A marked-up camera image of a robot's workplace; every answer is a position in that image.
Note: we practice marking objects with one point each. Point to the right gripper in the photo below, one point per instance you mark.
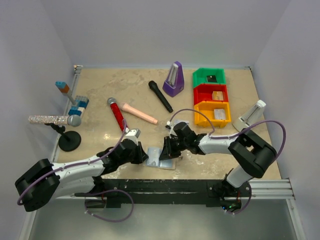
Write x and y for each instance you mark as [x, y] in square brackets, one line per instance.
[168, 150]

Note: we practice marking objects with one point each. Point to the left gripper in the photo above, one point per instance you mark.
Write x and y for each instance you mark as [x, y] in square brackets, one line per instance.
[142, 156]

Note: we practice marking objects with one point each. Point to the beige leather card holder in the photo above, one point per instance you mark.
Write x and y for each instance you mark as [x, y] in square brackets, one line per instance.
[165, 166]

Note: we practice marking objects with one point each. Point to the blue credit cards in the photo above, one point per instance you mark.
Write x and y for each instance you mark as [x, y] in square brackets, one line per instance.
[153, 157]

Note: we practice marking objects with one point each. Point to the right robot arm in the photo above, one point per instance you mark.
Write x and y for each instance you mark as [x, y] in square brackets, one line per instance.
[253, 154]

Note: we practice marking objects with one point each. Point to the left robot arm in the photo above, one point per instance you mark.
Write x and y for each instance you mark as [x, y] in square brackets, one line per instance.
[45, 181]

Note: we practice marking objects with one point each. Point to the card stack in yellow bin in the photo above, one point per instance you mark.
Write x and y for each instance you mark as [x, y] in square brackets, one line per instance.
[219, 114]

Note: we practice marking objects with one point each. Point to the pink microphone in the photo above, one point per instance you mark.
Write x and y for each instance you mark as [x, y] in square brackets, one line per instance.
[129, 109]

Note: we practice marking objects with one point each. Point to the yellow storage bin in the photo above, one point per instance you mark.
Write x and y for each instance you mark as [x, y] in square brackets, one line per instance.
[205, 114]

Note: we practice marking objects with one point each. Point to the red glitter microphone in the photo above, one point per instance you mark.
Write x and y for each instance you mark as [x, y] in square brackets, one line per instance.
[111, 101]

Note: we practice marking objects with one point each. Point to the red storage bin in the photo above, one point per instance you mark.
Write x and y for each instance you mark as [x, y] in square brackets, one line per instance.
[203, 92]

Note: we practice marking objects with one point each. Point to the purple metronome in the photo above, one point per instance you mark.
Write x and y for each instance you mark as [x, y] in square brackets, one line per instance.
[174, 83]

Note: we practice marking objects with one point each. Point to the black microphone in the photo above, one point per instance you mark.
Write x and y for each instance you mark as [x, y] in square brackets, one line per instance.
[154, 87]

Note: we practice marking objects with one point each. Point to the wooden block in red bin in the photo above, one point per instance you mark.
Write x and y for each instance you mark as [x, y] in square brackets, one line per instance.
[218, 96]

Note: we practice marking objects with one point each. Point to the black microphone stand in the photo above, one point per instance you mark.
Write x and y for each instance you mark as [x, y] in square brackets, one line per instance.
[68, 140]

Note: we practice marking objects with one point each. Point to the silver glitter microphone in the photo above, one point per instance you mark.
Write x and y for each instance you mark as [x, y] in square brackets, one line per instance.
[72, 120]

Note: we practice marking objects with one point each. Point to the green storage bin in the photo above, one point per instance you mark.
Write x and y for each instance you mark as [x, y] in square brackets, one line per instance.
[199, 76]

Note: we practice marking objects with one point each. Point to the blue toy brick tower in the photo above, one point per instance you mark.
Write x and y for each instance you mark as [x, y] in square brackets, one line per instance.
[78, 103]

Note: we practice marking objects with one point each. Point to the black item in green bin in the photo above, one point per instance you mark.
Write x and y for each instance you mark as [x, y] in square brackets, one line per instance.
[211, 79]

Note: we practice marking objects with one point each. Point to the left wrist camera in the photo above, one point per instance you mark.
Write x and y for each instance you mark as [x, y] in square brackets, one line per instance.
[133, 135]

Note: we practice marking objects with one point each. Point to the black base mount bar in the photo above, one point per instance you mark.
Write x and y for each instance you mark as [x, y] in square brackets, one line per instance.
[208, 192]

